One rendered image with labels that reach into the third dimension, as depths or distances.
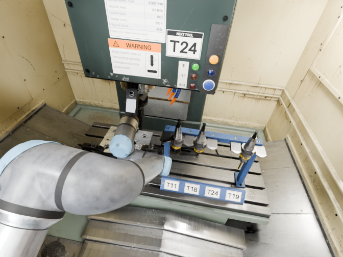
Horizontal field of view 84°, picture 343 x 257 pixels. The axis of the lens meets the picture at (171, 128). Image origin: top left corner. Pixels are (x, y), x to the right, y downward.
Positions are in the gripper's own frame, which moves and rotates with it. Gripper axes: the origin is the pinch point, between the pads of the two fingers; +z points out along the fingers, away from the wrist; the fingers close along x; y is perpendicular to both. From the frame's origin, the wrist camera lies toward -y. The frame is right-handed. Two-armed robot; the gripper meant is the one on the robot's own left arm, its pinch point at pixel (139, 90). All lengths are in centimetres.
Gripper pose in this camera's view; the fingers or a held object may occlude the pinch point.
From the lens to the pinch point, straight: 92.6
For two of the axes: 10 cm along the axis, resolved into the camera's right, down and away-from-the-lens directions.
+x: 9.9, 0.9, -0.4
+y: -0.4, 7.1, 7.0
